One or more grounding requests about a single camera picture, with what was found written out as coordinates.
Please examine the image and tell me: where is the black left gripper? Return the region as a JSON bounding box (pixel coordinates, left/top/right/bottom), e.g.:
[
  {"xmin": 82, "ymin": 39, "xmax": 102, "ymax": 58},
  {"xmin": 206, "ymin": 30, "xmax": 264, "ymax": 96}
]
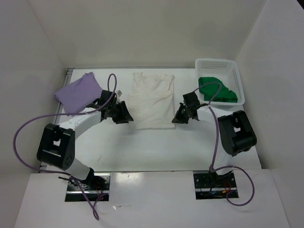
[{"xmin": 108, "ymin": 101, "xmax": 134, "ymax": 124}]

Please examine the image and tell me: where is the white t shirt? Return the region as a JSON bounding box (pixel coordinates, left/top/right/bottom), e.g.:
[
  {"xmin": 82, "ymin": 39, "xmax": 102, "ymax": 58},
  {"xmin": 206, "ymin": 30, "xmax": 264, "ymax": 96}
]
[{"xmin": 127, "ymin": 72, "xmax": 175, "ymax": 130}]

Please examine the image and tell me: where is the green t shirt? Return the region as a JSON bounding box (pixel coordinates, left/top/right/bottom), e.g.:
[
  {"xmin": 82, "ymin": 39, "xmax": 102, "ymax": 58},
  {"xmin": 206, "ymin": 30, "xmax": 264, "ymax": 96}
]
[{"xmin": 198, "ymin": 77, "xmax": 238, "ymax": 103}]

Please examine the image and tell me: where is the purple t shirt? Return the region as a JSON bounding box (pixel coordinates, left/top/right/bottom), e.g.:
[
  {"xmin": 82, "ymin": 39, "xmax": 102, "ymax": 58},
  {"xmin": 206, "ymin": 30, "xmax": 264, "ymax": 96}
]
[{"xmin": 55, "ymin": 72, "xmax": 102, "ymax": 114}]

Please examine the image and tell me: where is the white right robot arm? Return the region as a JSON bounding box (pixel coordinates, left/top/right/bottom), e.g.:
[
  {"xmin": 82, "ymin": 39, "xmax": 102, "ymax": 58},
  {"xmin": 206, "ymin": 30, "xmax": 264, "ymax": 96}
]
[{"xmin": 172, "ymin": 92, "xmax": 257, "ymax": 187}]

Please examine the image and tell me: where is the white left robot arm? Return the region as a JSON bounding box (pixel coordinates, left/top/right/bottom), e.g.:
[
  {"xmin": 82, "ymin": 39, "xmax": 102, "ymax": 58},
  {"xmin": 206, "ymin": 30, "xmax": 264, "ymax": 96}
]
[{"xmin": 37, "ymin": 90, "xmax": 133, "ymax": 190}]

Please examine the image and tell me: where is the white plastic laundry basket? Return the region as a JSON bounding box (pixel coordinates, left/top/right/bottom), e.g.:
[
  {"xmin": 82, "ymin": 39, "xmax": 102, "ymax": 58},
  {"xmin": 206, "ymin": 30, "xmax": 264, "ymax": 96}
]
[{"xmin": 195, "ymin": 58, "xmax": 245, "ymax": 107}]

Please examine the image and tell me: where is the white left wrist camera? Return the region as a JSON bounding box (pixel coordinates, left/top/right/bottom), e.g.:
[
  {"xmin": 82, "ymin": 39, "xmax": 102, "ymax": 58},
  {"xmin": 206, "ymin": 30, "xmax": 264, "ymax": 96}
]
[{"xmin": 115, "ymin": 90, "xmax": 122, "ymax": 98}]

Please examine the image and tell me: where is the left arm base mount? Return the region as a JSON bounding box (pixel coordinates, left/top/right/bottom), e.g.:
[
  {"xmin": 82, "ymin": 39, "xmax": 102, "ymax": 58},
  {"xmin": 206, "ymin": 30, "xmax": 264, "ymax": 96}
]
[{"xmin": 65, "ymin": 172, "xmax": 111, "ymax": 202}]

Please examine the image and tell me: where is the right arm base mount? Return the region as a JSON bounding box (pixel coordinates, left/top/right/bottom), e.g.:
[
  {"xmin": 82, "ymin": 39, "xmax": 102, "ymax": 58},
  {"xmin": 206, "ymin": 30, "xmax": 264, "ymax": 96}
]
[{"xmin": 193, "ymin": 171, "xmax": 239, "ymax": 200}]

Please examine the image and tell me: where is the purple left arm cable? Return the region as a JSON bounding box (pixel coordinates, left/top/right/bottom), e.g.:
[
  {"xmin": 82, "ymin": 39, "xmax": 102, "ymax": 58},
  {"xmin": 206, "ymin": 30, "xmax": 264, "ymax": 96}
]
[{"xmin": 12, "ymin": 73, "xmax": 118, "ymax": 221}]

